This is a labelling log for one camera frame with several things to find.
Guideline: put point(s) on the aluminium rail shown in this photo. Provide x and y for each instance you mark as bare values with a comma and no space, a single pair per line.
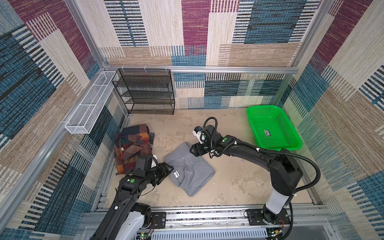
235,215
217,69

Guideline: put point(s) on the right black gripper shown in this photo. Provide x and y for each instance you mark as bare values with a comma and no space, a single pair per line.
197,148

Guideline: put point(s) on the folded plaid flannel shirt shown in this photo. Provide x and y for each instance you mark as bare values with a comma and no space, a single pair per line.
131,143

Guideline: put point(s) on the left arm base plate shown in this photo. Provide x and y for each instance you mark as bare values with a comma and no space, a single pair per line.
158,220

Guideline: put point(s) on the black wire shelf rack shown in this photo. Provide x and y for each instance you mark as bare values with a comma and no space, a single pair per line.
146,91

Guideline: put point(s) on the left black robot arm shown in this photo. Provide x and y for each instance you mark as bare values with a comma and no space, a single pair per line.
126,216

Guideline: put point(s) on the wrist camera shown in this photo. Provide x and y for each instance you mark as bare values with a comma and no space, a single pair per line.
198,134
154,161

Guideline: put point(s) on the aluminium front rail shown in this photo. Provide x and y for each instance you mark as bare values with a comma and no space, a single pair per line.
235,215

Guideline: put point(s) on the white wire mesh tray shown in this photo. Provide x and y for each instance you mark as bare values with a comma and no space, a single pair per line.
88,111

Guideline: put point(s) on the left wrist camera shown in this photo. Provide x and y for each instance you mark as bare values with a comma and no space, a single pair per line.
154,161

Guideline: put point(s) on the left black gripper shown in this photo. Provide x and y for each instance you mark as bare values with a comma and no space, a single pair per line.
163,170

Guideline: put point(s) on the dark checked folded shirt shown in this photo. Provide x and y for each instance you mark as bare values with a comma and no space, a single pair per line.
152,138

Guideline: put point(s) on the aluminium back rail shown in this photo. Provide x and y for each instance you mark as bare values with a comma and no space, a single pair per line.
217,69

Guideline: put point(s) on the green plastic basket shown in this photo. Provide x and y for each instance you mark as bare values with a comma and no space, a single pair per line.
272,128

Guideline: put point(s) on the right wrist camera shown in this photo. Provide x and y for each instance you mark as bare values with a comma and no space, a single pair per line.
198,134

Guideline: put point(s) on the grey long sleeve shirt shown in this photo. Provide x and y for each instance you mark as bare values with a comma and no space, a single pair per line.
190,173

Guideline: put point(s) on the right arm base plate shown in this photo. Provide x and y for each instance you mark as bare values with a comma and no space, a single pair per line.
259,217

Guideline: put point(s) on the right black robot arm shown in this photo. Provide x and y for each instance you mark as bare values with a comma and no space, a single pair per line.
283,168

